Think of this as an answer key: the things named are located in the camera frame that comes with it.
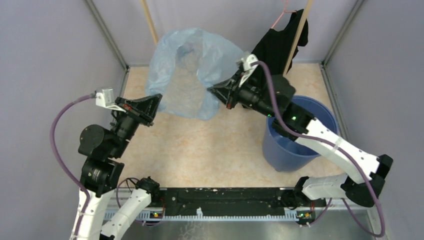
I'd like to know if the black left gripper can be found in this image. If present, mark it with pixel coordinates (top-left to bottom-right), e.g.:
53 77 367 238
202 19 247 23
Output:
110 92 164 157

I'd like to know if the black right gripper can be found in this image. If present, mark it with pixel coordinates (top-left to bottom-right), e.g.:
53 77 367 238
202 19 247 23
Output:
207 70 276 119

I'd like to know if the light blue plastic trash bag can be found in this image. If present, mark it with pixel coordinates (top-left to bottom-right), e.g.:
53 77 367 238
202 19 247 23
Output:
144 28 245 121

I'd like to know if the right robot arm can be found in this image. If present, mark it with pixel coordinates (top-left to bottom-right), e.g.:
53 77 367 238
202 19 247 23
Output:
208 72 393 208

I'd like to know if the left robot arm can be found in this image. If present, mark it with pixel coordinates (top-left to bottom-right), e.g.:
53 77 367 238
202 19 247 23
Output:
70 89 162 240

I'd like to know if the blue plastic trash bin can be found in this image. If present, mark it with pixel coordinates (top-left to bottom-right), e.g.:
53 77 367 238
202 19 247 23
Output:
261 95 339 173

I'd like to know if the black t-shirt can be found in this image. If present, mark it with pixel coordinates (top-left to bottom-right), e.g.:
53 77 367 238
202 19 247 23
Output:
243 9 309 90

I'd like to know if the pink clothes hanger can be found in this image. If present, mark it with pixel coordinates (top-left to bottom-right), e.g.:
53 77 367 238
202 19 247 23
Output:
270 0 296 29

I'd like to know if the wooden clothes rack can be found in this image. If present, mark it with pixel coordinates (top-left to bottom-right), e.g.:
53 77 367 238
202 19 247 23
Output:
140 0 313 76

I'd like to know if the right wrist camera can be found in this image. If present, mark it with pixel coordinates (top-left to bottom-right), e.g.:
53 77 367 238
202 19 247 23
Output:
236 52 259 88

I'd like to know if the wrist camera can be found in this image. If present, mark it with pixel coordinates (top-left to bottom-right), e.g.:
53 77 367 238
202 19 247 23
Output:
95 87 126 112
236 52 259 88

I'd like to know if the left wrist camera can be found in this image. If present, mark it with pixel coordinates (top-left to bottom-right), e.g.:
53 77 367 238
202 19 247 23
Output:
95 87 126 112

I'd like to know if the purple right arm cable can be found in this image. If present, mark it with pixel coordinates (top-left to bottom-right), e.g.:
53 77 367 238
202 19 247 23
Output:
250 60 387 238

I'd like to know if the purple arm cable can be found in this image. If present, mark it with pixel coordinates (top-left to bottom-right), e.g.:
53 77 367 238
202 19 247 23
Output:
49 94 98 240
250 60 387 238

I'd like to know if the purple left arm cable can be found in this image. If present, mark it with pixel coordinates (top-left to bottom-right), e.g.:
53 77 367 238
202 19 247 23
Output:
49 94 98 240

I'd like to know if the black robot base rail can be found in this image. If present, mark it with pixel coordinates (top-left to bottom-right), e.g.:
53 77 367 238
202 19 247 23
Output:
149 187 327 217

